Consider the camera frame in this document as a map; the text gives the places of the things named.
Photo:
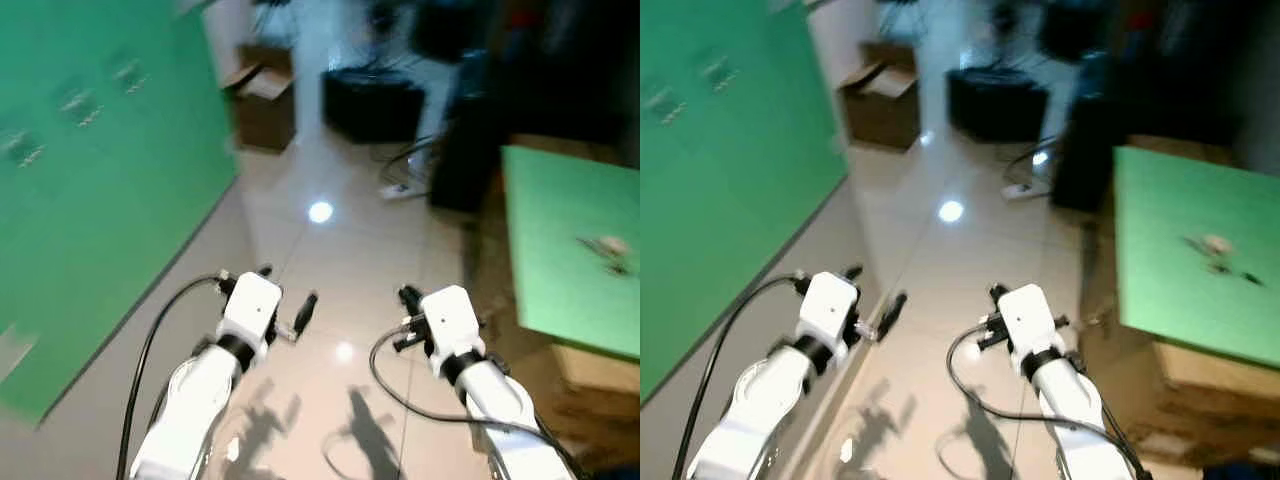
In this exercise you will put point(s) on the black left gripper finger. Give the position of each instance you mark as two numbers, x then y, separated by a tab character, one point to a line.
853	271
306	312
264	270
892	314

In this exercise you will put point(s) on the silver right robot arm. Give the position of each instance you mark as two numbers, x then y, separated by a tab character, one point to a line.
500	410
1075	410

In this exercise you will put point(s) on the bunch of keys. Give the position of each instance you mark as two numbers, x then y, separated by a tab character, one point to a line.
608	250
1218	250

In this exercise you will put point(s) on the white power strip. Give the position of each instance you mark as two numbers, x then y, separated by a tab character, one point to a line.
395	190
1019	190

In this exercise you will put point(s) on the open brown cardboard box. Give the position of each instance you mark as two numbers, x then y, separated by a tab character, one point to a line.
885	118
265	120

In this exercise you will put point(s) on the green table cloth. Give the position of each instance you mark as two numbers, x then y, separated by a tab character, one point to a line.
560	290
1170	290

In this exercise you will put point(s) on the tall black cabinet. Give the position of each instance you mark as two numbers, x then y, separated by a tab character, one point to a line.
468	130
1088	130

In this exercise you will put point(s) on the low black case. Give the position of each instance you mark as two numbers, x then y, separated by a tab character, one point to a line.
372	105
996	105

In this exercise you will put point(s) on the brown wooden table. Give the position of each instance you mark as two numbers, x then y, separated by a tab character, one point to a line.
1180	400
590	410

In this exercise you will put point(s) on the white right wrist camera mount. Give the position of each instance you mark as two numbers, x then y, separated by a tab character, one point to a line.
452	320
1030	318

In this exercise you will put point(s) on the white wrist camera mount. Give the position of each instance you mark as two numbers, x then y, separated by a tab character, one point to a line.
250	305
452	320
1030	318
828	305

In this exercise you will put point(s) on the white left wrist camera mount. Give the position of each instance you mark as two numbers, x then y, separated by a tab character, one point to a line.
828	305
250	305

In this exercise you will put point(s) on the green wall sheet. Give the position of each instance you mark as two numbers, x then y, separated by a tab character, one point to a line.
100	220
730	200

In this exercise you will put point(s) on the clear adhesive metal wall hook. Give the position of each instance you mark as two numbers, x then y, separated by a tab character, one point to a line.
716	72
662	104
80	108
128	75
22	148

